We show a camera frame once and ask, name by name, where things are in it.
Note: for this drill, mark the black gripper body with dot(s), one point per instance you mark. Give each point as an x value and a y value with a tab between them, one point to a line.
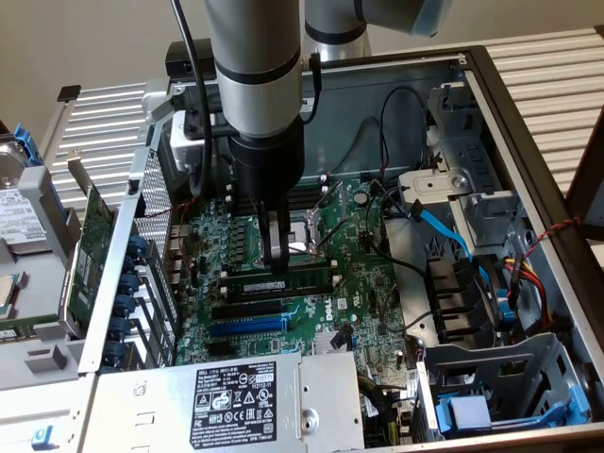
269	165

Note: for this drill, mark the green RAM stick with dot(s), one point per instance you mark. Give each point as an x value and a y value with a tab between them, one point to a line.
28	323
307	278

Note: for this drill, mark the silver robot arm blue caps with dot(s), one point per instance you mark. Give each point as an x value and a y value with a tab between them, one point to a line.
255	71

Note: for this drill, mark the CPU socket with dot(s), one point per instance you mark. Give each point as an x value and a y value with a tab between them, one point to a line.
302	231

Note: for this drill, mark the thin metal locking lever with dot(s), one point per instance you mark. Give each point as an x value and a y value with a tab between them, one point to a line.
332	234

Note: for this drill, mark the long black expansion slot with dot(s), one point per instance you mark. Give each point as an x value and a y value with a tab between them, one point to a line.
245	310

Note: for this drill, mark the raised socket cover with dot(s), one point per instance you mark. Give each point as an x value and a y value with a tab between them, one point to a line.
335	198

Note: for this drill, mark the green Dell motherboard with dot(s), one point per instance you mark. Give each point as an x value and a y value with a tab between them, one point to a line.
358	264

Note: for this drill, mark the blue expansion slot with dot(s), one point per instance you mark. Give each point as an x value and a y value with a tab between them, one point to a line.
245	328

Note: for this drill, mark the open PC case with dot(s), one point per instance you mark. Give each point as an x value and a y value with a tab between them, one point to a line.
358	141

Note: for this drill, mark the silver port block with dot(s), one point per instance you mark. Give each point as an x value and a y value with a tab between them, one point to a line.
179	245

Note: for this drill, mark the round coin battery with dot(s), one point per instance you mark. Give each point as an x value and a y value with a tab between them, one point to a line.
361	197

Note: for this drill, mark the small silver heatsink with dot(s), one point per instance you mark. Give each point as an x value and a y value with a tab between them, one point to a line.
323	343

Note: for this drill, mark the short black expansion slot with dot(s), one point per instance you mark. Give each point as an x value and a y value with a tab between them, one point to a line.
219	348

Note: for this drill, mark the blue card retention clip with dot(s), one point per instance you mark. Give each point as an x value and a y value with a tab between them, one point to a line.
125	306
128	284
114	352
138	246
120	329

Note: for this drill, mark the black box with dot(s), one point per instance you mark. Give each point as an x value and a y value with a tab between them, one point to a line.
175	52

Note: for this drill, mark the green graphics card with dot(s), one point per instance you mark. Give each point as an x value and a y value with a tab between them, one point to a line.
92	245

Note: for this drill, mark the black fan shroud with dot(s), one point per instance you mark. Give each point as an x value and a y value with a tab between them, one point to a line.
453	292

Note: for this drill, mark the silver power supply with label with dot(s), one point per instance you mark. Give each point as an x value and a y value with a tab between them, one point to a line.
156	410

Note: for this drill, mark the silver drive cage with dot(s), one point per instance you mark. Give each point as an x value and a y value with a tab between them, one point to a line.
472	156

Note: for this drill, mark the grey parts rack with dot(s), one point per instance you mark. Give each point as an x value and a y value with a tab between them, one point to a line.
40	288

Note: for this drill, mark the blue plastic disk clip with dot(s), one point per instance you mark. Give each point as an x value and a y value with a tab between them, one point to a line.
23	141

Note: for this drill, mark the hard disk white label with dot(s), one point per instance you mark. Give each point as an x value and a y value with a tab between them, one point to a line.
19	222

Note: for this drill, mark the grey disk bay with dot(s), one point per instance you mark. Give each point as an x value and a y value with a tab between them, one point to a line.
519	358

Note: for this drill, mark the CPU chip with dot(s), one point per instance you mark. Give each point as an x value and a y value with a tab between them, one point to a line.
7	295

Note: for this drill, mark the light grey metal panel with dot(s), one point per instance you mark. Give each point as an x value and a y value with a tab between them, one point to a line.
28	410

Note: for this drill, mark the blue square latch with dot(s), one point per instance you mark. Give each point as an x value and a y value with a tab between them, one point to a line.
42	438

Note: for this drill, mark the dark brown panel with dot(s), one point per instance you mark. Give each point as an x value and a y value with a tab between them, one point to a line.
590	189

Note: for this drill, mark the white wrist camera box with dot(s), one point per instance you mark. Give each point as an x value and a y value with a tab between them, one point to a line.
186	151

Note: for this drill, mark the blue disk bracket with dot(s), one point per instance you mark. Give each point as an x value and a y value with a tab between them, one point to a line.
441	415

